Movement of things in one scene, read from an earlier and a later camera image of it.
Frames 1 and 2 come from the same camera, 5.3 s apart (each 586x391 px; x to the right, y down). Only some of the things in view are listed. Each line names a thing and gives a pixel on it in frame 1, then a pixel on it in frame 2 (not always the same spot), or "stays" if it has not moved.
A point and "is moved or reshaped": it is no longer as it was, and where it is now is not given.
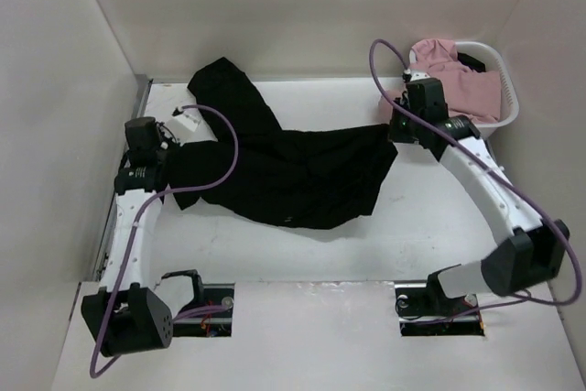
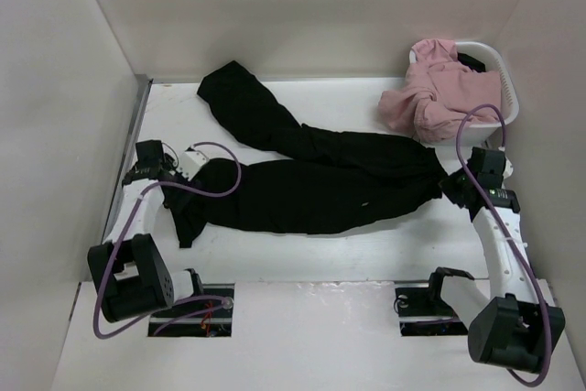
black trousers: x=302 y=179 is moved or reshaped
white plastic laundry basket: x=509 y=106 stays
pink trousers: x=473 y=95 stays
